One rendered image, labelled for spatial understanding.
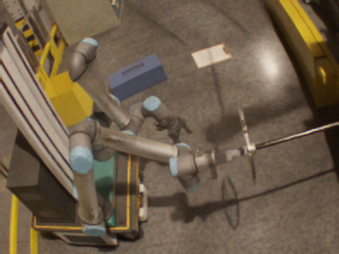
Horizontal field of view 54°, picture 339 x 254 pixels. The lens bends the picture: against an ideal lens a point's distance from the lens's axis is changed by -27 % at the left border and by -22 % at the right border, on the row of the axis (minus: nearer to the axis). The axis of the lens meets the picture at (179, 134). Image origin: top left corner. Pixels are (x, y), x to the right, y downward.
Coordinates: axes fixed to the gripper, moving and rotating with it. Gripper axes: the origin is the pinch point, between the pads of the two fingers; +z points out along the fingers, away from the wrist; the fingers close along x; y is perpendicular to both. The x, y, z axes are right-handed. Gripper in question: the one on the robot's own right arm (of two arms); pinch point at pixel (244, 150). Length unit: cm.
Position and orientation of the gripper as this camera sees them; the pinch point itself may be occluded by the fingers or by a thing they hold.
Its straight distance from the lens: 189.6
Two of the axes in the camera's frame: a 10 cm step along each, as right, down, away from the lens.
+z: 9.6, -2.3, -1.6
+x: 1.4, -1.0, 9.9
